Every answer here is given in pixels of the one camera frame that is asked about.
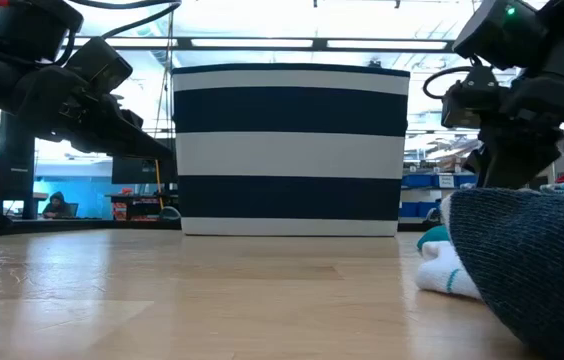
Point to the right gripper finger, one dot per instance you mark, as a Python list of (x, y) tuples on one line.
[(517, 160), (476, 165)]

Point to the navy and white striped sock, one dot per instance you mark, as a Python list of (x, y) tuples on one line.
[(537, 260)]

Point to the white sock with teal stripes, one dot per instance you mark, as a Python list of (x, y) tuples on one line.
[(442, 272)]

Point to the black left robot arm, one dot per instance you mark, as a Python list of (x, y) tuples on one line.
[(2, 50)]

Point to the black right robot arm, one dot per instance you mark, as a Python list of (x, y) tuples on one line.
[(497, 30)]

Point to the black monitor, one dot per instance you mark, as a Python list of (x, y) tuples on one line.
[(137, 170)]

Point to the blue storage bin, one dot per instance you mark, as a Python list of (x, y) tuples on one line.
[(422, 180), (417, 209)]

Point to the cluttered dark workbench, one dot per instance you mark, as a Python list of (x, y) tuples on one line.
[(132, 205)]

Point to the black pillar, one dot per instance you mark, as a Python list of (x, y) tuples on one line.
[(16, 170)]

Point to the black dome object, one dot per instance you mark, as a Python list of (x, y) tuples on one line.
[(169, 215)]

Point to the person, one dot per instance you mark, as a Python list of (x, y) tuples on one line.
[(57, 206)]

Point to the navy white striped fabric basket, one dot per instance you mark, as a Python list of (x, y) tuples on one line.
[(287, 155)]

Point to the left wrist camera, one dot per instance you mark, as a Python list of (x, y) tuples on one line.
[(99, 65)]

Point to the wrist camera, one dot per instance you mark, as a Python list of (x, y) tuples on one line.
[(467, 102), (99, 65)]

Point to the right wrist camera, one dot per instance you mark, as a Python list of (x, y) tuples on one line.
[(467, 102)]

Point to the overhead black frame beam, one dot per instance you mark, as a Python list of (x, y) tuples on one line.
[(262, 44)]

